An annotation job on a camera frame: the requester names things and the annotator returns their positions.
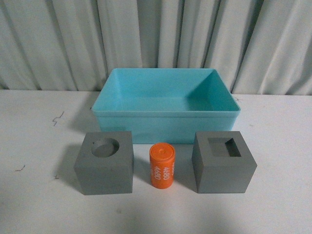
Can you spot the gray cube with round hole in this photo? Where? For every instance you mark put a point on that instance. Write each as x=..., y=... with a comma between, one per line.
x=105, y=163

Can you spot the gray cube with square hole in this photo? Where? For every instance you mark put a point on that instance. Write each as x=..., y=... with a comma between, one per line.
x=222, y=162

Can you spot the light blue plastic box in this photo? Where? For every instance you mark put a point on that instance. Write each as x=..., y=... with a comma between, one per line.
x=165, y=104

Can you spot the orange cylinder labelled 4680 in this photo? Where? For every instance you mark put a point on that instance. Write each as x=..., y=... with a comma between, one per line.
x=162, y=165

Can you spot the white pleated curtain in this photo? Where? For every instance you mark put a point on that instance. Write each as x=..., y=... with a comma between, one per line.
x=259, y=47

